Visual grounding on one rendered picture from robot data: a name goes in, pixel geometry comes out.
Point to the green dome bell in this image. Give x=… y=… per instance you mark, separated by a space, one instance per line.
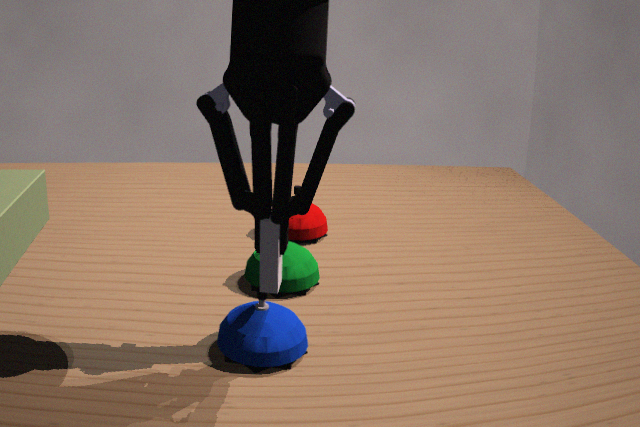
x=299 y=272

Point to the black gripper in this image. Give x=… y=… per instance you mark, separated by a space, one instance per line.
x=290 y=36

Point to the blue dome-shaped bell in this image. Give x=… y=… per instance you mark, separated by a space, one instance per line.
x=262 y=335

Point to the red dome bell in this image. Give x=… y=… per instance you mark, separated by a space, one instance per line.
x=308 y=227

